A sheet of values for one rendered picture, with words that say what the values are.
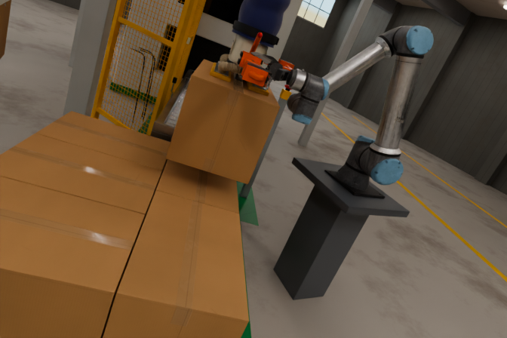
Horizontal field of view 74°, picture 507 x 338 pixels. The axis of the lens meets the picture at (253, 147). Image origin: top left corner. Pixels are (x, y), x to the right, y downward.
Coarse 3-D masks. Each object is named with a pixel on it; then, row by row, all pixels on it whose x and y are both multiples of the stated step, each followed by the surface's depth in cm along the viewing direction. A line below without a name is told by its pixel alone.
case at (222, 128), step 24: (192, 96) 141; (216, 96) 141; (240, 96) 142; (264, 96) 154; (192, 120) 145; (216, 120) 145; (240, 120) 146; (264, 120) 146; (192, 144) 149; (216, 144) 149; (240, 144) 150; (264, 144) 150; (216, 168) 153; (240, 168) 154
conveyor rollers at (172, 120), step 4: (188, 84) 363; (184, 92) 329; (180, 96) 312; (184, 96) 313; (180, 100) 296; (176, 104) 279; (180, 104) 287; (176, 108) 270; (180, 108) 272; (172, 112) 254; (176, 112) 262; (172, 116) 246; (176, 116) 254; (168, 120) 237; (172, 120) 238; (176, 120) 246; (168, 124) 229; (172, 124) 230
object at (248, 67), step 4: (244, 64) 113; (248, 64) 107; (252, 64) 111; (244, 68) 113; (248, 68) 106; (252, 68) 106; (256, 68) 106; (260, 68) 110; (264, 68) 114; (244, 72) 106; (248, 72) 106; (260, 72) 107; (264, 72) 107; (268, 72) 107; (244, 76) 107; (248, 76) 107; (248, 80) 107; (252, 80) 107; (256, 80) 107; (260, 84) 108
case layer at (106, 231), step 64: (64, 128) 168; (0, 192) 111; (64, 192) 123; (128, 192) 138; (192, 192) 157; (0, 256) 89; (64, 256) 97; (128, 256) 106; (192, 256) 117; (0, 320) 92; (64, 320) 94; (128, 320) 96; (192, 320) 98
